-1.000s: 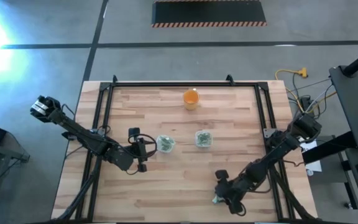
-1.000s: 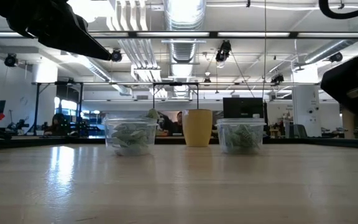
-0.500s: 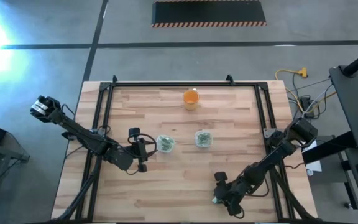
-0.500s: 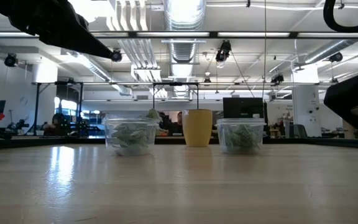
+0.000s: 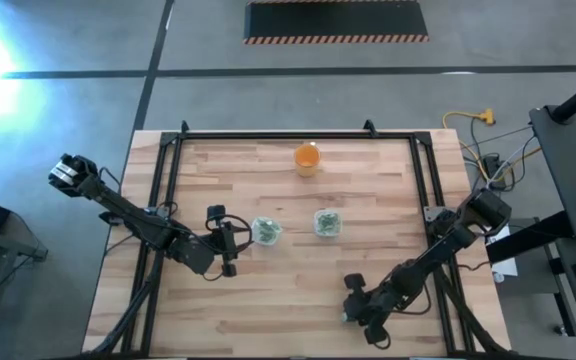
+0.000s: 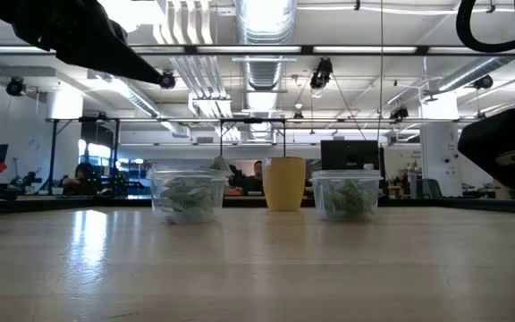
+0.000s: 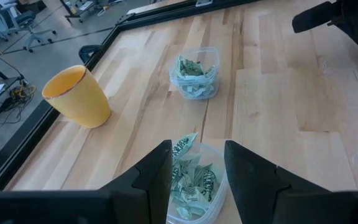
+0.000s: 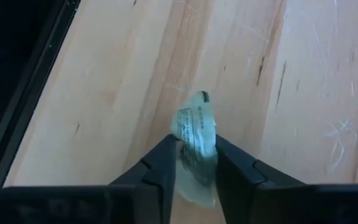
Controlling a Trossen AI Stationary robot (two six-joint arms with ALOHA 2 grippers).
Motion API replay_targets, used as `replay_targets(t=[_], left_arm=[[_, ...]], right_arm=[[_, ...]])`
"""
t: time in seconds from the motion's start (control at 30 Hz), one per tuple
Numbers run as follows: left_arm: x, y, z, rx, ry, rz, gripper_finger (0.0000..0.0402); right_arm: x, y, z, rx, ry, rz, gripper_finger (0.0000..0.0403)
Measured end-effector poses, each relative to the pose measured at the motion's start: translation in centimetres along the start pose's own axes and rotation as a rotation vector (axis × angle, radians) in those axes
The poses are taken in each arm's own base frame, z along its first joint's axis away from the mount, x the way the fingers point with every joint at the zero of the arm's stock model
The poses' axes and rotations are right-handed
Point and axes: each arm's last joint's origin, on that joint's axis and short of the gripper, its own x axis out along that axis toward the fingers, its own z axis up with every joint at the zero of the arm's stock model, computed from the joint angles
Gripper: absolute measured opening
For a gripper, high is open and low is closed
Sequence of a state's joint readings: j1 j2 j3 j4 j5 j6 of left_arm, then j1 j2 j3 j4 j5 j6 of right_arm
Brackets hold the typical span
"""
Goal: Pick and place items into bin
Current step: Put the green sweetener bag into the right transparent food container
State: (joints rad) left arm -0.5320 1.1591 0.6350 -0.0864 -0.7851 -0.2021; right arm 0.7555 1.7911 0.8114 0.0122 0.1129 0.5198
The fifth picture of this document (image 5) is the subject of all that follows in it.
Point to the black metal table frame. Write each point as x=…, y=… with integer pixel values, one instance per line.
x=293, y=135

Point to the black cart stand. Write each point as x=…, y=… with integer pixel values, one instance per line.
x=533, y=237

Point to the clear plastic container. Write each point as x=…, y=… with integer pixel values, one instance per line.
x=315, y=232
x=254, y=240

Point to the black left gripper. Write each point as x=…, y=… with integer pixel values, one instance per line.
x=228, y=240

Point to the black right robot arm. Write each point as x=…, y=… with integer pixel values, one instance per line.
x=438, y=255

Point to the white paper sheet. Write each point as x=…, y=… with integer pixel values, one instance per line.
x=505, y=250

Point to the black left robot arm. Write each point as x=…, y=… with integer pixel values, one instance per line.
x=133, y=217

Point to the grey cart top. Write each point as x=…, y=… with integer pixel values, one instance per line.
x=573, y=160

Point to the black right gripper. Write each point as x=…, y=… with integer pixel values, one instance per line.
x=373, y=310

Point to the black power strip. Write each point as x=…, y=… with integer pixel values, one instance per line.
x=493, y=167

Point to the green paper wrapper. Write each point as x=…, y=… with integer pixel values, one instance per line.
x=266, y=231
x=328, y=223
x=344, y=316

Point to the black hazard-striped floor mat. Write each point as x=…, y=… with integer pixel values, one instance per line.
x=335, y=20

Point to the yellow orange cup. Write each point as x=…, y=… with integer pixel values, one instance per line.
x=307, y=160

